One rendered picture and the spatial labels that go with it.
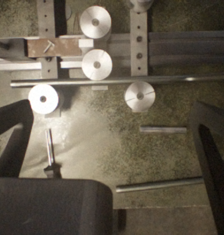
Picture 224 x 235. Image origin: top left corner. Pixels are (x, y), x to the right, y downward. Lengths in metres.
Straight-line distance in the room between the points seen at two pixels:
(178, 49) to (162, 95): 0.09
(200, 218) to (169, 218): 0.21
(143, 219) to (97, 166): 1.15
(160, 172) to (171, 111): 0.14
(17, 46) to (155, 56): 0.25
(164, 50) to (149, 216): 1.29
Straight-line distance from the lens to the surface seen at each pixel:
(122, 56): 0.43
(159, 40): 0.45
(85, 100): 0.45
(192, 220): 1.67
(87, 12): 0.38
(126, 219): 1.58
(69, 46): 0.39
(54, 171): 0.47
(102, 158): 0.47
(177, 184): 0.50
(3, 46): 0.39
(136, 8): 0.41
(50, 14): 0.44
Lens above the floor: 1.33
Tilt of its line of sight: 83 degrees down
